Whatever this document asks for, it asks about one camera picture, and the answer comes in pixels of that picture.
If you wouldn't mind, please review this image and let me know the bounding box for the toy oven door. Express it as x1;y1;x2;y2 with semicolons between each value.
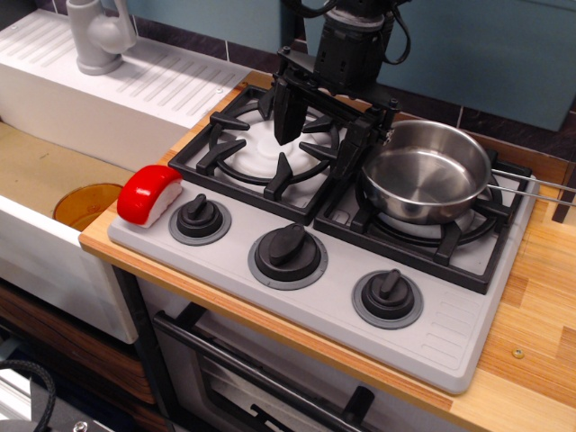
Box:
138;279;457;431

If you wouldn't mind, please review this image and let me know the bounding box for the black right stove knob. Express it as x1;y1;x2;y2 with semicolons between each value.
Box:
352;269;424;330

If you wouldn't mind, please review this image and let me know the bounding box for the black left burner grate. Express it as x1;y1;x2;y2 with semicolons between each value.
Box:
169;85;345;225

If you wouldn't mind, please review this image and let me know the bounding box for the black burner grate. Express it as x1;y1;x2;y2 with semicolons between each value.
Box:
169;85;345;225
313;150;534;294

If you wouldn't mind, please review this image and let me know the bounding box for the white toy sink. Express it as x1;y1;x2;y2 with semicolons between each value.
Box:
1;10;248;344

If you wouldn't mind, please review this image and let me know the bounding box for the black oven door handle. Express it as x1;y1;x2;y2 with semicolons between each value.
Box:
152;303;374;431

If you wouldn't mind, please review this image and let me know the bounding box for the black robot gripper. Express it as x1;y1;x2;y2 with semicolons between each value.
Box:
273;1;401;179

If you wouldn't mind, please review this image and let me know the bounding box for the black middle stove knob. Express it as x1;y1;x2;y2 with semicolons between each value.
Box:
247;223;329;291

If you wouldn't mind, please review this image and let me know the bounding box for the black stove knob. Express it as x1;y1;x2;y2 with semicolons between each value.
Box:
352;269;424;330
247;223;329;291
169;193;231;247

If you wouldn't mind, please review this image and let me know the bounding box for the orange sink drain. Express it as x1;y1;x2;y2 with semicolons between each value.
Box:
52;183;122;231

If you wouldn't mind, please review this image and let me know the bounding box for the red and white toy sushi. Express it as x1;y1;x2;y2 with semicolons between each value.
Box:
117;165;183;228

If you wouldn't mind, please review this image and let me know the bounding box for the stainless steel pan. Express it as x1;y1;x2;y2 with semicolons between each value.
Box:
360;120;575;225

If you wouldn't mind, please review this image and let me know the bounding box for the grey toy faucet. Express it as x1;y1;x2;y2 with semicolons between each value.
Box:
66;0;137;76

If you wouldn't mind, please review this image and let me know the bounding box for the black braided cable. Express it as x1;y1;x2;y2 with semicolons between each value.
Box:
0;358;57;432

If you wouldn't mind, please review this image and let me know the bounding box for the brass screw in countertop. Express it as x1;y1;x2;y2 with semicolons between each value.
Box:
512;348;525;359

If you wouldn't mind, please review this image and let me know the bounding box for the black right burner grate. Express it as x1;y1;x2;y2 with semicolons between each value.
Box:
313;150;534;294

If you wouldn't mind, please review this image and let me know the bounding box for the black left stove knob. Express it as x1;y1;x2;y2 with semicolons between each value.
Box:
169;193;231;247

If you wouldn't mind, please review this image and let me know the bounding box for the grey toy stove top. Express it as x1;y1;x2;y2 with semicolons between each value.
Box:
108;85;537;394

